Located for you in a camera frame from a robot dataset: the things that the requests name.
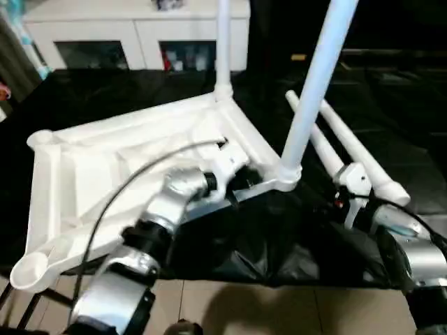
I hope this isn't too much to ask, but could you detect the white plastic table top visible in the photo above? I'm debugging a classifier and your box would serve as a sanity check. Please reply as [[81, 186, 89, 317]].
[[10, 94, 303, 292]]

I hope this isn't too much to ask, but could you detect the white plastic table leg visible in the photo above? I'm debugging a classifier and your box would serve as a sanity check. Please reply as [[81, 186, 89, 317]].
[[277, 0, 361, 186], [285, 91, 351, 184], [214, 0, 237, 104], [318, 100, 411, 208]]

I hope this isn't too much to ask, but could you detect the white cabinet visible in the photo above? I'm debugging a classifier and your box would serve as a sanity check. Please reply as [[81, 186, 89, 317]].
[[24, 0, 251, 73]]

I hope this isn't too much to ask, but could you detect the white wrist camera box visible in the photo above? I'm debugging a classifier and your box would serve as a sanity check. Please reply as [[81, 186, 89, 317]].
[[333, 163, 373, 228], [202, 143, 251, 204]]

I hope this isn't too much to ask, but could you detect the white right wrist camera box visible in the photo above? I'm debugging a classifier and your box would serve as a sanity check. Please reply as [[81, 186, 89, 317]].
[[333, 163, 373, 228]]

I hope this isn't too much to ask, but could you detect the pale blue translucent object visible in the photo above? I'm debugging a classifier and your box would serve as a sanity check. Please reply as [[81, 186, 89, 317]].
[[0, 0, 51, 82]]

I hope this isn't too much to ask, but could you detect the black mat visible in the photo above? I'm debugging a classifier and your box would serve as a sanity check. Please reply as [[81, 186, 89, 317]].
[[0, 68, 447, 288]]

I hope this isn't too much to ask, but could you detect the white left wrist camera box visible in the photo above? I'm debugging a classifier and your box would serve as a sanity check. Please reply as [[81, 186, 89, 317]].
[[202, 143, 251, 204]]

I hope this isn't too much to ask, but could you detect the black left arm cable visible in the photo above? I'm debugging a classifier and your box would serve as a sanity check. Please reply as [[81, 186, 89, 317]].
[[73, 139, 228, 309]]

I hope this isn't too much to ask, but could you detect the large black furniture piece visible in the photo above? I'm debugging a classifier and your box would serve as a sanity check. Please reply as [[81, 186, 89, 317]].
[[248, 0, 447, 84]]

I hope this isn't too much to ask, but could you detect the black robot left foot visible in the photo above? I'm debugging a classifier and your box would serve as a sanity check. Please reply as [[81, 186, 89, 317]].
[[163, 320, 204, 335]]

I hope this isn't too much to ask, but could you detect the dark glass bowl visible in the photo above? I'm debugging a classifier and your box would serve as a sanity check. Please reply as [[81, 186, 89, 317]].
[[154, 0, 189, 12]]

